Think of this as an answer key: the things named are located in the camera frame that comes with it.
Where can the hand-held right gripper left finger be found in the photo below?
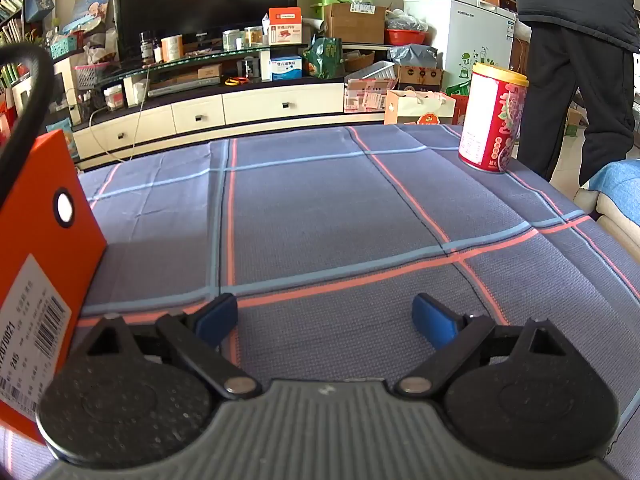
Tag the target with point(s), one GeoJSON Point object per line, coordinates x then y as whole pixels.
{"type": "Point", "coordinates": [217, 317]}

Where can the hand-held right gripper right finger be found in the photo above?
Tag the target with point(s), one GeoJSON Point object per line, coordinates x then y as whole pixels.
{"type": "Point", "coordinates": [432, 321]}

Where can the orange cardboard box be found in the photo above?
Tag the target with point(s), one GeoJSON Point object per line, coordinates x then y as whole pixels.
{"type": "Point", "coordinates": [45, 220]}

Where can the blue checked tablecloth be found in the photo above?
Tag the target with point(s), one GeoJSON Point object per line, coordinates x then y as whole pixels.
{"type": "Point", "coordinates": [325, 210]}

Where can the red can with yellow lid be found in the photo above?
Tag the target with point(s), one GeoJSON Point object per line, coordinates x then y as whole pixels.
{"type": "Point", "coordinates": [492, 120]}

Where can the white paper gift bag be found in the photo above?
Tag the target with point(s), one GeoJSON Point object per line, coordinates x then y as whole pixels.
{"type": "Point", "coordinates": [417, 107]}

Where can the white TV stand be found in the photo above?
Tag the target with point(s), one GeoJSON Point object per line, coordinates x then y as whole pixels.
{"type": "Point", "coordinates": [250, 105]}

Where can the sofa with blue cover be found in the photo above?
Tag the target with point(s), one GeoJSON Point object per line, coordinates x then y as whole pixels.
{"type": "Point", "coordinates": [617, 190]}

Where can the labelled cardboard box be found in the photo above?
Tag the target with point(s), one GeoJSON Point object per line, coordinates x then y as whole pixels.
{"type": "Point", "coordinates": [367, 96]}

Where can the small white jar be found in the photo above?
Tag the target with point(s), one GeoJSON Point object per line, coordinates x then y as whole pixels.
{"type": "Point", "coordinates": [113, 97]}

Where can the dotted cardboard box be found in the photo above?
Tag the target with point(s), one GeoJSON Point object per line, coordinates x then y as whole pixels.
{"type": "Point", "coordinates": [419, 78]}

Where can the blue and white box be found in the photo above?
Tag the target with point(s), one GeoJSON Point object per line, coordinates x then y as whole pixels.
{"type": "Point", "coordinates": [286, 69]}

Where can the grey plastic bag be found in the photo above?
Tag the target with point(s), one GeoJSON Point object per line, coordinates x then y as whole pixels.
{"type": "Point", "coordinates": [412, 55]}

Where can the white and orange canister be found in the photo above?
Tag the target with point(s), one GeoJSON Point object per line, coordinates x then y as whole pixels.
{"type": "Point", "coordinates": [172, 49]}

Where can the pink plastic basket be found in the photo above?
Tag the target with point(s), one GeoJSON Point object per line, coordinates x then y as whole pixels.
{"type": "Point", "coordinates": [92, 75]}

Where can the dark spice jar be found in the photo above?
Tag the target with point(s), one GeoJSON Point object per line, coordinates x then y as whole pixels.
{"type": "Point", "coordinates": [147, 50]}

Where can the green snack bag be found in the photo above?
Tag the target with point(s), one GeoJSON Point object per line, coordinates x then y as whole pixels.
{"type": "Point", "coordinates": [324, 57]}

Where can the red plastic basin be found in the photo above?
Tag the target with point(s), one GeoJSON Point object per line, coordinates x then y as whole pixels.
{"type": "Point", "coordinates": [405, 36]}

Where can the orange and white box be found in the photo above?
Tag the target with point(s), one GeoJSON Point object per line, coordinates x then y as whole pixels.
{"type": "Point", "coordinates": [285, 27]}

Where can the brown cardboard box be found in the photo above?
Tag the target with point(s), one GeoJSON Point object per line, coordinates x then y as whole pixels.
{"type": "Point", "coordinates": [352, 25]}

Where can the teal plastic basket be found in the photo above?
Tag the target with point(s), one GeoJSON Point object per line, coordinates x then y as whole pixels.
{"type": "Point", "coordinates": [63, 46]}

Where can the black television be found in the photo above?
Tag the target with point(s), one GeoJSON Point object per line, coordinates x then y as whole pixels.
{"type": "Point", "coordinates": [205, 0]}

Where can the illustrated picture board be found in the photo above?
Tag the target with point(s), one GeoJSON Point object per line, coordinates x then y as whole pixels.
{"type": "Point", "coordinates": [92, 7]}

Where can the blue gift bag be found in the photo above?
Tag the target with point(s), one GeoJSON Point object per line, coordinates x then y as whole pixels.
{"type": "Point", "coordinates": [39, 6]}

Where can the dark bookshelf with books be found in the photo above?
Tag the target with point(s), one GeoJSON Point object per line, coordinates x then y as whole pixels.
{"type": "Point", "coordinates": [12, 5]}

